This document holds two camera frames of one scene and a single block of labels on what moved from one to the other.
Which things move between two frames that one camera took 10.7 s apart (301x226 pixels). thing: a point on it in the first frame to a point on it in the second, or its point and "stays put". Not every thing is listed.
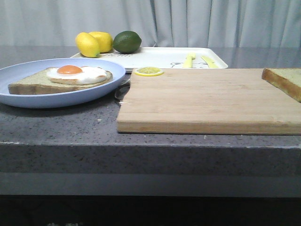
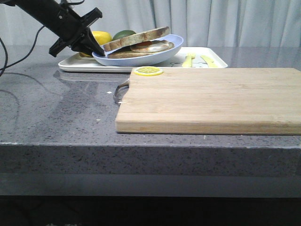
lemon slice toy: [148, 71] stays put
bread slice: [287, 80] to [148, 36]
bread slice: [59, 79] to [125, 55]
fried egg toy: [75, 75] to [152, 46]
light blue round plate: [9, 72] to [151, 52]
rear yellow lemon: [105, 40] stays put
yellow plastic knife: [211, 63] stays put
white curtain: [165, 23] stays put
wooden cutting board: [217, 101] stays put
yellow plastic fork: [188, 61] stays put
